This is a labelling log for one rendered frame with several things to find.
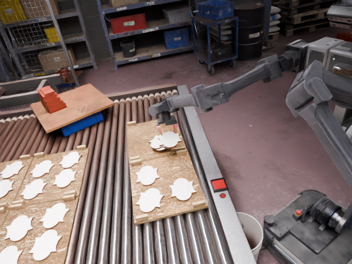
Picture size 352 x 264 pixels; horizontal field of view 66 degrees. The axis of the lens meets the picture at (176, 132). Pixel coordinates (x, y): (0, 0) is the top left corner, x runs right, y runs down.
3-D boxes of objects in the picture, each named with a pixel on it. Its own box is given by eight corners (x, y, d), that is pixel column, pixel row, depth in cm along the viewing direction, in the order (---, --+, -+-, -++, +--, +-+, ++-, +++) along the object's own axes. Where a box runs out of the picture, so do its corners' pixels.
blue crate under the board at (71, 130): (89, 105, 224) (86, 95, 218) (105, 120, 202) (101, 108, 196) (52, 120, 210) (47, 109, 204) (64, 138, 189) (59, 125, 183)
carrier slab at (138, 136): (175, 117, 194) (174, 116, 193) (187, 153, 160) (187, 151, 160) (127, 127, 191) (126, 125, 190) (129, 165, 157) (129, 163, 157)
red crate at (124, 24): (144, 23, 548) (141, 8, 531) (147, 28, 512) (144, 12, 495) (111, 29, 539) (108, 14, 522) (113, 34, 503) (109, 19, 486)
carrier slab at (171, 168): (188, 153, 160) (187, 151, 159) (208, 207, 127) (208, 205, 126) (130, 166, 157) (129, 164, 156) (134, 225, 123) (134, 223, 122)
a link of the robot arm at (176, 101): (216, 108, 106) (207, 82, 104) (204, 113, 105) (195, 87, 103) (179, 110, 147) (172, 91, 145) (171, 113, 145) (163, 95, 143)
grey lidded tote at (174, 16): (186, 16, 556) (185, 3, 542) (193, 19, 528) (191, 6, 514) (163, 20, 545) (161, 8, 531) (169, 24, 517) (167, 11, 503)
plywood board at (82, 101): (89, 85, 233) (89, 83, 232) (114, 105, 199) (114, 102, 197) (30, 107, 212) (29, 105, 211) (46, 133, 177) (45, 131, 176)
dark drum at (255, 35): (253, 47, 544) (255, -1, 492) (268, 56, 496) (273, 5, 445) (225, 53, 536) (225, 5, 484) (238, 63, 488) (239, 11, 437)
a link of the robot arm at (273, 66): (290, 68, 120) (287, 56, 119) (275, 75, 116) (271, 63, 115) (274, 72, 129) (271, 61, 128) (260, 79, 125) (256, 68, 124)
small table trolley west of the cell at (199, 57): (221, 55, 529) (220, 5, 476) (239, 69, 466) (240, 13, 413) (191, 61, 520) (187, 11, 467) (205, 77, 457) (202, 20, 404)
